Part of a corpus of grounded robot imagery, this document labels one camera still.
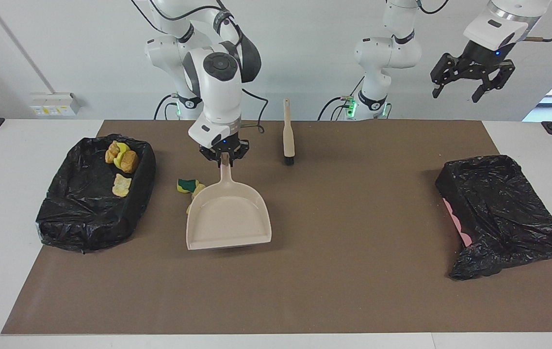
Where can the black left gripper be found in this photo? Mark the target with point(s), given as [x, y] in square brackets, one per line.
[482, 60]

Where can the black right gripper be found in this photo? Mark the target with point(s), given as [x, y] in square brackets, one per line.
[222, 147]

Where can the tan sponge piece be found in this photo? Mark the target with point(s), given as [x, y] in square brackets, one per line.
[198, 189]

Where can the green and yellow sponge piece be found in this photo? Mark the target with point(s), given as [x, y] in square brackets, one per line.
[187, 185]

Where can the beige hand brush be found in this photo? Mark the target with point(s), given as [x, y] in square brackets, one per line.
[288, 135]

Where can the beige plastic dustpan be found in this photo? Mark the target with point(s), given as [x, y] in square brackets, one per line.
[227, 218]

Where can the brown bread nugget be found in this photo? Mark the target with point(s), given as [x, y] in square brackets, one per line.
[130, 162]

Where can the notched yellow sponge piece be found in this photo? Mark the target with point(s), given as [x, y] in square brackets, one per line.
[121, 148]

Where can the pale sponge piece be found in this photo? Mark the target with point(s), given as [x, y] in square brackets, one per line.
[121, 185]

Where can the orange toy croissant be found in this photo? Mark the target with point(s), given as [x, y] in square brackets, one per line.
[111, 152]

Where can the crumpled black trash bag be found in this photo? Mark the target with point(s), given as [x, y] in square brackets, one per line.
[499, 203]

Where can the pink plastic bin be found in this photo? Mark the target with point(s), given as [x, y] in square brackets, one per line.
[456, 222]

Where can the black bag lined bin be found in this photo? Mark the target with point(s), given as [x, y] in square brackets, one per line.
[82, 213]

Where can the brown table mat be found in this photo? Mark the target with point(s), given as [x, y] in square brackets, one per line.
[353, 291]

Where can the white wall socket box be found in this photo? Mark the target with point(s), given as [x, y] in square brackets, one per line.
[55, 104]

